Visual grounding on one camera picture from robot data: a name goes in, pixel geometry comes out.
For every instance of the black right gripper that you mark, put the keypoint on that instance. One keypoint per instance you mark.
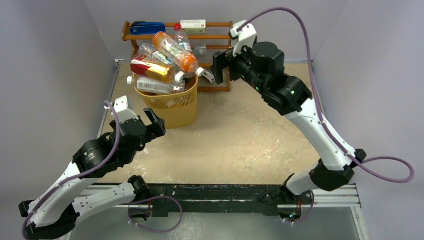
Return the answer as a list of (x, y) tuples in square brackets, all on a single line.
[(230, 65)]

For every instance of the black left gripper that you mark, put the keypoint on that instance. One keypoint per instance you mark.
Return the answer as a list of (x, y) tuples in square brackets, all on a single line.
[(158, 129)]

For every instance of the yellow plastic bin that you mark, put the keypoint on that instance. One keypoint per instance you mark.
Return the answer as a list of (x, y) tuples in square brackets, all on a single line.
[(179, 109)]

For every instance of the orange label bottle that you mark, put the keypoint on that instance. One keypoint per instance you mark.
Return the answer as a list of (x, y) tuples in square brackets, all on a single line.
[(179, 55)]

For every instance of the red landscape label bottle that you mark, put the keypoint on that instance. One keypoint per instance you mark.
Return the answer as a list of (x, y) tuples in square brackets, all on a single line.
[(181, 37)]

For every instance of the red gold label bottle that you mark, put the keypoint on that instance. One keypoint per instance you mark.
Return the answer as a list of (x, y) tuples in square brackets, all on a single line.
[(146, 66)]

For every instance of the blue green label white-cap bottle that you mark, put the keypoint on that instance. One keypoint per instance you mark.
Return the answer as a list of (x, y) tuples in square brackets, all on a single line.
[(149, 50)]

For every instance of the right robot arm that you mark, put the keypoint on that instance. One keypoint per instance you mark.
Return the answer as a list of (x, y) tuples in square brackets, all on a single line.
[(261, 66)]

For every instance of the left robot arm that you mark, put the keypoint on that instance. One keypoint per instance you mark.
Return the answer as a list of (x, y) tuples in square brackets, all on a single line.
[(61, 208)]

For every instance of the white stapler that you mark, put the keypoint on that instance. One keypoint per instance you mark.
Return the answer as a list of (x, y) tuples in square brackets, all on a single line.
[(208, 75)]

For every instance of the white red box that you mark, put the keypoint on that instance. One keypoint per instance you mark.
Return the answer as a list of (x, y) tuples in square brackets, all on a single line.
[(194, 26)]

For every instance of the blue stapler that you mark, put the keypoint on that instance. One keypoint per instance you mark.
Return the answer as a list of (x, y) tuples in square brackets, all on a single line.
[(146, 28)]

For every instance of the wooden shelf rack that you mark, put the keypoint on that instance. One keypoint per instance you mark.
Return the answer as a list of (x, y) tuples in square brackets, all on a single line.
[(215, 39)]

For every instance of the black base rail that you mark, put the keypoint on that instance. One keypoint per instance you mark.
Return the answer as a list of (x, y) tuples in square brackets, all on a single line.
[(268, 200)]

